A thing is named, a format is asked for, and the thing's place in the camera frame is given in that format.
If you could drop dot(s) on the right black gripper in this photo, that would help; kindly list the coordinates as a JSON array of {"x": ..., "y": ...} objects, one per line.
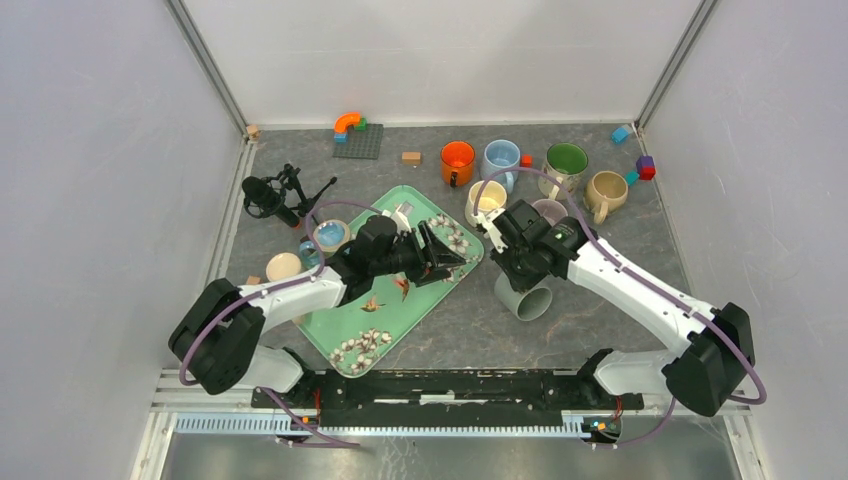
[{"x": 520, "y": 282}]

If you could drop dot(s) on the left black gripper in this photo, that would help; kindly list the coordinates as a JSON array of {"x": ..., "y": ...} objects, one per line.
[{"x": 420, "y": 274}]

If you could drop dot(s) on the mauve mug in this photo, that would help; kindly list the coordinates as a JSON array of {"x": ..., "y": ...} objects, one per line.
[{"x": 551, "y": 210}]

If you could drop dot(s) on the grey mug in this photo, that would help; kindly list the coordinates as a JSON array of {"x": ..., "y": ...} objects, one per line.
[{"x": 525, "y": 306}]

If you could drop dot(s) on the tan ceramic mug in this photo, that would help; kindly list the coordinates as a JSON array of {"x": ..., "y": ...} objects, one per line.
[{"x": 605, "y": 193}]

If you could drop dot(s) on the floral cream mug green inside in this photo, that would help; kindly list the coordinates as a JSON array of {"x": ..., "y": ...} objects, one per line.
[{"x": 564, "y": 167}]

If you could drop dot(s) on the orange mug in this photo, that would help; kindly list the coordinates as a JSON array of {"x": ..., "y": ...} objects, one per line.
[{"x": 457, "y": 163}]

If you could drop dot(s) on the light blue ribbed mug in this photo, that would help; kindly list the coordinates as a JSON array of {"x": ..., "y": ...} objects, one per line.
[{"x": 498, "y": 155}]

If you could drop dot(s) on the blue tan small mug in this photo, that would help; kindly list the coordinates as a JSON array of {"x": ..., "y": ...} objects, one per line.
[{"x": 329, "y": 235}]

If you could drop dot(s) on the cream paisley mug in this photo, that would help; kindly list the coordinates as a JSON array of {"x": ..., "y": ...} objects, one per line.
[{"x": 283, "y": 266}]

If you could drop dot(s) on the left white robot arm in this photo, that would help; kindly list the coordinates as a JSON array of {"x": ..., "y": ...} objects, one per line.
[{"x": 217, "y": 341}]

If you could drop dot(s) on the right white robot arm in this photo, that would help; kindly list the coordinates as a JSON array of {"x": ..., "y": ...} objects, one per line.
[{"x": 707, "y": 351}]

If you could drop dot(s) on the brown wooden block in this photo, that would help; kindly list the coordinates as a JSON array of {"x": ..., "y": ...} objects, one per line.
[{"x": 411, "y": 158}]

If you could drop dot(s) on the green floral tray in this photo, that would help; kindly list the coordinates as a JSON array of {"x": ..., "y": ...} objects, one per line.
[{"x": 355, "y": 337}]

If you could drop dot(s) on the teal block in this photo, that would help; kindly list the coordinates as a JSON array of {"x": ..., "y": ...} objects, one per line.
[{"x": 632, "y": 177}]

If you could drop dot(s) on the grey lego baseplate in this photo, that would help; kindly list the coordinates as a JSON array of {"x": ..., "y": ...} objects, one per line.
[{"x": 361, "y": 144}]

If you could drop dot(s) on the purple red block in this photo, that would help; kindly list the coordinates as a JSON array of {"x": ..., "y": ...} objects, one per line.
[{"x": 646, "y": 167}]

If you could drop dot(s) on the blue block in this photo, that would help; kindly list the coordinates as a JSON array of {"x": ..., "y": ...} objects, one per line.
[{"x": 621, "y": 133}]

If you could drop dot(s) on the orange curved block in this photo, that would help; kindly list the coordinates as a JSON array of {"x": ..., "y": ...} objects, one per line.
[{"x": 345, "y": 123}]

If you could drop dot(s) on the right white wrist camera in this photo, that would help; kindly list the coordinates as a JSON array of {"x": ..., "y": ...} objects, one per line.
[{"x": 485, "y": 224}]

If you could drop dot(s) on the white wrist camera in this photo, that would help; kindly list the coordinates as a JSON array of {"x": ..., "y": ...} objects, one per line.
[
  {"x": 401, "y": 217},
  {"x": 485, "y": 224}
]

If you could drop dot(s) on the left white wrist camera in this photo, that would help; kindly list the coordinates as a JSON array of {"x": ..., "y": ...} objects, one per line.
[{"x": 401, "y": 217}]

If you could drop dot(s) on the black mounting base rail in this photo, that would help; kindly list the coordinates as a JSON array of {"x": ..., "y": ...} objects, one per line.
[{"x": 453, "y": 398}]

